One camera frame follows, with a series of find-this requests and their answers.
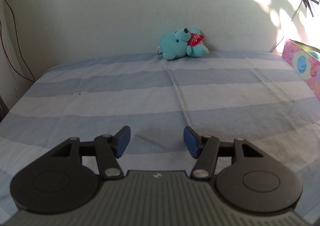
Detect pink macaron biscuit tin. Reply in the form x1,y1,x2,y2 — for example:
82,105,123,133
281,39,320,99

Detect striped blue bed sheet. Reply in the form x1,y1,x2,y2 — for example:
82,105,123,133
1,52,319,222

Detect teal plush bear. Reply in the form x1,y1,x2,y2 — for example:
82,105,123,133
157,28,209,60

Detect dark wall cable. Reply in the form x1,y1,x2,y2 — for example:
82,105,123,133
0,0,36,83

